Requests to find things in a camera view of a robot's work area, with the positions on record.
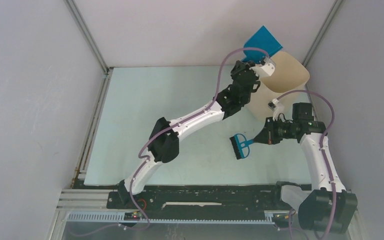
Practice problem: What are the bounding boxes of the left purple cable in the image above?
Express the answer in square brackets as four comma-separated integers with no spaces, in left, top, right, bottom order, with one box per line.
[129,47,271,229]

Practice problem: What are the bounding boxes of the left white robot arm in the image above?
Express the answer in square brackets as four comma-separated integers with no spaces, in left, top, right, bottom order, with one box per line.
[117,60,274,208]

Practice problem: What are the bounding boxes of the blue plastic dustpan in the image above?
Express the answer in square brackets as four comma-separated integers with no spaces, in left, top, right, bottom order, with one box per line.
[242,25,283,63]

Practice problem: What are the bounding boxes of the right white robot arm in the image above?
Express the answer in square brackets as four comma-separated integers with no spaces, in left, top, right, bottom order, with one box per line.
[254,102,358,234]

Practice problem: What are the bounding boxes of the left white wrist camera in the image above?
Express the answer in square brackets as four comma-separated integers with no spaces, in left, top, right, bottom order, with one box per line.
[250,57,276,79]

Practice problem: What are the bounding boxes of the beige waste bin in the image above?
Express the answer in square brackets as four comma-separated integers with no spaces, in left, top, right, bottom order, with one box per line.
[246,51,310,122]

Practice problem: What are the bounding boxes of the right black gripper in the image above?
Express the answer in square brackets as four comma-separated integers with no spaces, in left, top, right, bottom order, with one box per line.
[254,116,297,145]

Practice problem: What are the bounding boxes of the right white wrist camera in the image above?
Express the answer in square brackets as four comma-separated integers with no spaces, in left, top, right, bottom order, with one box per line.
[268,98,285,121]

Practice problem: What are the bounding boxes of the blue hand brush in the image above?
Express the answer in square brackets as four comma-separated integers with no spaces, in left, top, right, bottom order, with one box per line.
[229,133,254,160]

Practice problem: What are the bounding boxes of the purple cable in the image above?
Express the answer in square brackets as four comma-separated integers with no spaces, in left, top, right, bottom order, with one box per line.
[129,47,271,229]
[273,90,338,240]

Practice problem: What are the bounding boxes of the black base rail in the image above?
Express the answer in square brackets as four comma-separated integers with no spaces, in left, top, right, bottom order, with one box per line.
[106,184,291,221]

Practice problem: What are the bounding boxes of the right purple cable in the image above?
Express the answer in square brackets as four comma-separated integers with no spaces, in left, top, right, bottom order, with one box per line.
[273,90,338,240]

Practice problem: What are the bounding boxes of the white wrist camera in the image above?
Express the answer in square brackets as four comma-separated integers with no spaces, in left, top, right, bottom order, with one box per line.
[250,57,276,79]
[268,98,285,121]

